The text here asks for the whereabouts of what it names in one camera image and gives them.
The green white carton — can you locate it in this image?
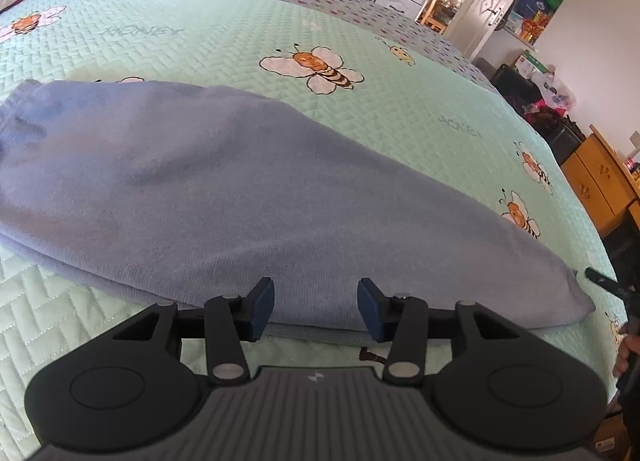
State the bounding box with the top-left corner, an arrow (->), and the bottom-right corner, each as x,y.
515,51 -> 547,82

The wooden cabinet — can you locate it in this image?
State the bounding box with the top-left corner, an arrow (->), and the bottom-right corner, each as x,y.
560,125 -> 640,242

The person's right hand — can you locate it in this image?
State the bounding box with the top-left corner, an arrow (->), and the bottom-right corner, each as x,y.
614,323 -> 633,378

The light blue fleece garment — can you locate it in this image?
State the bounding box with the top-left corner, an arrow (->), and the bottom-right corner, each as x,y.
0,80 -> 597,347

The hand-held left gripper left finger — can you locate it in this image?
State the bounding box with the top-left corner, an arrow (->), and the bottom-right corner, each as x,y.
112,277 -> 276,387

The black box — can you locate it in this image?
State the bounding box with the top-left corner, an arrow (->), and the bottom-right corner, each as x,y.
540,116 -> 587,166
489,63 -> 543,104

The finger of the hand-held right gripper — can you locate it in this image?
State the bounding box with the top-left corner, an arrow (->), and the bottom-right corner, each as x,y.
585,267 -> 628,297

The black computer case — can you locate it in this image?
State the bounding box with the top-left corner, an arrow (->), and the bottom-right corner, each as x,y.
602,201 -> 640,287

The cardboard box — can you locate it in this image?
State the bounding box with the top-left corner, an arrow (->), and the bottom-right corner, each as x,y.
590,411 -> 631,457

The green bee print bed mat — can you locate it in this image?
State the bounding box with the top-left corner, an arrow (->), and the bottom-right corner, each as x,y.
0,0 -> 621,452

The white plastic bag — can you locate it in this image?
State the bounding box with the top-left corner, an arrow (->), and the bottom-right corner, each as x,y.
532,66 -> 578,114

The wooden chair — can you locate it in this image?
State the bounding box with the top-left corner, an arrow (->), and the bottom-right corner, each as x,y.
417,0 -> 457,34

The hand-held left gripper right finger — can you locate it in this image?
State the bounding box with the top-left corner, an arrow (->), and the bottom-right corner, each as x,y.
356,278 -> 523,387

